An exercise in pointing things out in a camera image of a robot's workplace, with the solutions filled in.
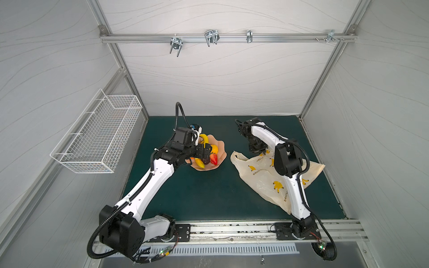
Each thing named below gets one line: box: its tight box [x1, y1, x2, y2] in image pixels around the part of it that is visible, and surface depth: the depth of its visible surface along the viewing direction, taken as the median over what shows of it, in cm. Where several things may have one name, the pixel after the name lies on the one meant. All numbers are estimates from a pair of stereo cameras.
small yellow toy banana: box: [194, 158, 206, 169], surface depth 92 cm
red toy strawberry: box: [209, 152, 219, 166], surface depth 93 cm
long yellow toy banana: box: [198, 133, 209, 148], surface depth 100 cm
